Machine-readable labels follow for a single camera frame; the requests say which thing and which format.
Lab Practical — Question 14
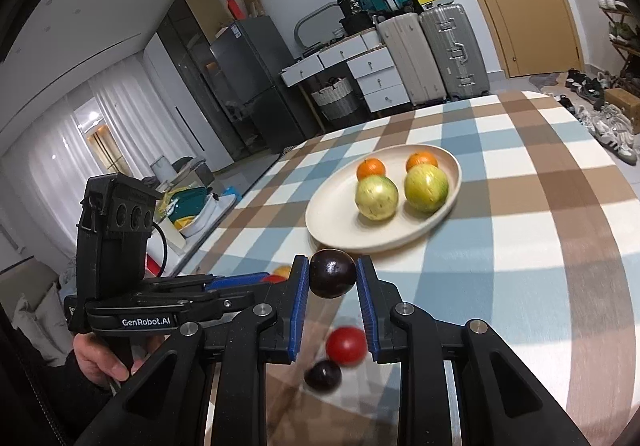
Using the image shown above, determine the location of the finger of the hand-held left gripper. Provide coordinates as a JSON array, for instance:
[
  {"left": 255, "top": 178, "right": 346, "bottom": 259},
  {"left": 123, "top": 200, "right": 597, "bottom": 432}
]
[
  {"left": 215, "top": 287, "right": 267, "bottom": 314},
  {"left": 145, "top": 271, "right": 273, "bottom": 292}
]

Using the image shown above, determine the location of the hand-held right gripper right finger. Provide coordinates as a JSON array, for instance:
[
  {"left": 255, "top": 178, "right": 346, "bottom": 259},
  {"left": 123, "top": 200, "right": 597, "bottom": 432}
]
[{"left": 356, "top": 255, "right": 593, "bottom": 446}]

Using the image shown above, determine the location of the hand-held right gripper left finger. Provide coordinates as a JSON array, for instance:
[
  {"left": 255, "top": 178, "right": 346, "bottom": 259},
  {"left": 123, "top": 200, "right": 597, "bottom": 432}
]
[{"left": 75, "top": 255, "right": 311, "bottom": 446}]

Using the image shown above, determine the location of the dark purple plum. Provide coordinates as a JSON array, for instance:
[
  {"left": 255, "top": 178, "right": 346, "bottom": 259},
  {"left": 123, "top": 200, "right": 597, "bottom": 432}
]
[
  {"left": 309, "top": 249, "right": 358, "bottom": 299},
  {"left": 304, "top": 360, "right": 343, "bottom": 394}
]

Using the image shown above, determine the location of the cream round plate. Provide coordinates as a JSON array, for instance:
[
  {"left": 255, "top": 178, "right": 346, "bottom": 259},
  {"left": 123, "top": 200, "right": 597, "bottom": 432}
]
[{"left": 305, "top": 145, "right": 462, "bottom": 253}]

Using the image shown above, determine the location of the yellow-green guava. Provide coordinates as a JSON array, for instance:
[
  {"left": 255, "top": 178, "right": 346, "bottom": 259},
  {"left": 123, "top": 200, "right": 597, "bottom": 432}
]
[
  {"left": 404, "top": 165, "right": 449, "bottom": 213},
  {"left": 355, "top": 175, "right": 399, "bottom": 221}
]

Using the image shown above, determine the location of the orange mandarin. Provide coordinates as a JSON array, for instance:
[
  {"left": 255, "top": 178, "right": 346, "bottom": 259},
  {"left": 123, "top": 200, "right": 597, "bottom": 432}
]
[
  {"left": 356, "top": 158, "right": 387, "bottom": 181},
  {"left": 406, "top": 152, "right": 439, "bottom": 173}
]

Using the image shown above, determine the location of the person's left forearm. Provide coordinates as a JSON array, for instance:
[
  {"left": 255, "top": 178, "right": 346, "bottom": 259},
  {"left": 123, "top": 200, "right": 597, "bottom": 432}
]
[{"left": 0, "top": 321, "right": 113, "bottom": 446}]

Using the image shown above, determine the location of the person's left hand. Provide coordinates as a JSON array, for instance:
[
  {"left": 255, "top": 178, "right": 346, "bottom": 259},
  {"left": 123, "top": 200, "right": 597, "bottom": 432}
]
[{"left": 74, "top": 332, "right": 166, "bottom": 383}]

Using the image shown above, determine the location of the white tub with green bowls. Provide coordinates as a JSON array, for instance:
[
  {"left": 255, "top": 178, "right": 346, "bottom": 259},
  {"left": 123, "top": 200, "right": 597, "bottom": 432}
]
[{"left": 160, "top": 186, "right": 221, "bottom": 239}]

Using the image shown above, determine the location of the beige cushion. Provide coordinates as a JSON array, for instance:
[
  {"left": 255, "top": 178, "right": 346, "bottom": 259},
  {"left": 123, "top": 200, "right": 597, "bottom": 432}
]
[{"left": 10, "top": 261, "right": 71, "bottom": 362}]

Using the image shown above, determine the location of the white bin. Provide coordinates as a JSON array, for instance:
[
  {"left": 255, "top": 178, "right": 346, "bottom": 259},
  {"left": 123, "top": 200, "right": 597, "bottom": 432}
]
[{"left": 150, "top": 155, "right": 173, "bottom": 184}]

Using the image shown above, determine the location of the white curtain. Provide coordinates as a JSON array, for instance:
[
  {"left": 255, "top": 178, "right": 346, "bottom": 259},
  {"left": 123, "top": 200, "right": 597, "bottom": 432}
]
[{"left": 0, "top": 54, "right": 201, "bottom": 267}]

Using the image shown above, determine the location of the white wardrobe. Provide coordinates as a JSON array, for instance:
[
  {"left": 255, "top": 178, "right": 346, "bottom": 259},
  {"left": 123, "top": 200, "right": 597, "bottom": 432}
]
[{"left": 142, "top": 34, "right": 236, "bottom": 172}]

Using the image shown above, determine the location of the checked tablecloth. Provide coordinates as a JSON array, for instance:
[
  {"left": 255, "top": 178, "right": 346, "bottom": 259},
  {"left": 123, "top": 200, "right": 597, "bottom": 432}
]
[{"left": 175, "top": 90, "right": 640, "bottom": 446}]

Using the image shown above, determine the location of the dark glass cabinet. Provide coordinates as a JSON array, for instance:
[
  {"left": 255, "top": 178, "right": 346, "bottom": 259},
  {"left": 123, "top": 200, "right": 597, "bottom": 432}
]
[{"left": 157, "top": 0, "right": 261, "bottom": 162}]

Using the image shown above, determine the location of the grey refrigerator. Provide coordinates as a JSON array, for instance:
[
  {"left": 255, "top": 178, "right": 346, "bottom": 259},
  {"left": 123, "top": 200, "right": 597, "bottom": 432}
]
[{"left": 209, "top": 15, "right": 321, "bottom": 154}]

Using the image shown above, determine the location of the woven basket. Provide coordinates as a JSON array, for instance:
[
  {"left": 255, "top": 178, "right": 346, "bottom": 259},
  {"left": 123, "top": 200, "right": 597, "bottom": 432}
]
[{"left": 312, "top": 76, "right": 358, "bottom": 122}]

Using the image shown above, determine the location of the white drawer dresser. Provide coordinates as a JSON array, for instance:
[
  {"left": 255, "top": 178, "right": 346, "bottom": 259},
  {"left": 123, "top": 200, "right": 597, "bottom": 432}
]
[{"left": 280, "top": 32, "right": 408, "bottom": 114}]

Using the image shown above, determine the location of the beige suitcase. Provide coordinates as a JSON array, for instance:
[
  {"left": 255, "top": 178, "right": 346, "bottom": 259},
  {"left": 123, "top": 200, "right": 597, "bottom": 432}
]
[{"left": 376, "top": 12, "right": 448, "bottom": 108}]

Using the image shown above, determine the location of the silver suitcase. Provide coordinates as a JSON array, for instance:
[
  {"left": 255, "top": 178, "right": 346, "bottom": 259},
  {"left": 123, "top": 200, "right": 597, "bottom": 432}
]
[{"left": 419, "top": 3, "right": 492, "bottom": 102}]

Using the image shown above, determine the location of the group of white black sneakers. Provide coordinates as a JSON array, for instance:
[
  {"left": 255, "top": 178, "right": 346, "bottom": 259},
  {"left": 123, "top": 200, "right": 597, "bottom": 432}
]
[{"left": 545, "top": 69, "right": 638, "bottom": 162}]

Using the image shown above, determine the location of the small cardboard box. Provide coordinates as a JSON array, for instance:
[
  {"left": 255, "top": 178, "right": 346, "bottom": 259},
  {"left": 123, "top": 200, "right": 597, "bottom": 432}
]
[{"left": 604, "top": 87, "right": 640, "bottom": 134}]

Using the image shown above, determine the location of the wooden door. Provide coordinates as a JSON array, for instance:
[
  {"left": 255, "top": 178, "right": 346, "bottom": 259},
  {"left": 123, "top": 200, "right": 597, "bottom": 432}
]
[{"left": 435, "top": 0, "right": 585, "bottom": 80}]

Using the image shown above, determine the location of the wooden shoe rack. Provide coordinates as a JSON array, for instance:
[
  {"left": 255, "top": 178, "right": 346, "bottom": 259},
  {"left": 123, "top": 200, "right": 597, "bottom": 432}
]
[{"left": 577, "top": 0, "right": 640, "bottom": 82}]

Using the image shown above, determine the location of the black cable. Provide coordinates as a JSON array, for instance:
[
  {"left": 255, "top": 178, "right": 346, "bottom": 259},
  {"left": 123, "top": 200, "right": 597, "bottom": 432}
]
[{"left": 147, "top": 221, "right": 169, "bottom": 277}]

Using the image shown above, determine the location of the grey oval frame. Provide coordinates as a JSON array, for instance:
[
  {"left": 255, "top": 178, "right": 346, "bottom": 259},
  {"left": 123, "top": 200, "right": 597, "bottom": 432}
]
[{"left": 294, "top": 2, "right": 346, "bottom": 47}]

